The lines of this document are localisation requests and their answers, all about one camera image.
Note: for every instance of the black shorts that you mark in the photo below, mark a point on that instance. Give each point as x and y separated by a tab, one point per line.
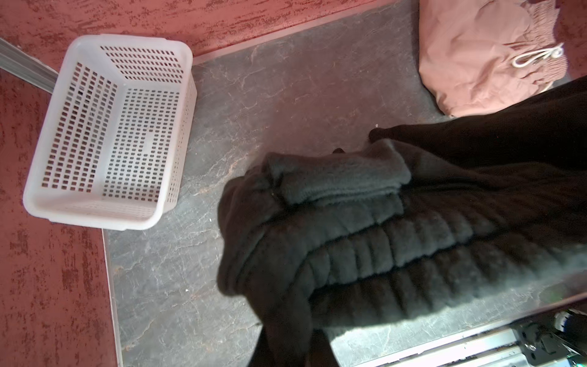
426	217

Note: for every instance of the pink shorts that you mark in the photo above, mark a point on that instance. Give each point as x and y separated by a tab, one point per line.
480	57

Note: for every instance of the white plastic laundry basket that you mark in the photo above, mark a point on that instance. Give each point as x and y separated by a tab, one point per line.
112	148

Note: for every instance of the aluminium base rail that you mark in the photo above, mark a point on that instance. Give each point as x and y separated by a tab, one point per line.
495	344

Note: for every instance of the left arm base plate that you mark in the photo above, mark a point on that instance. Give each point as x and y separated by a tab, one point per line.
540	344

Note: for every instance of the left aluminium corner post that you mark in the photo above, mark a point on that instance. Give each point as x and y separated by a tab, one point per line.
27	68

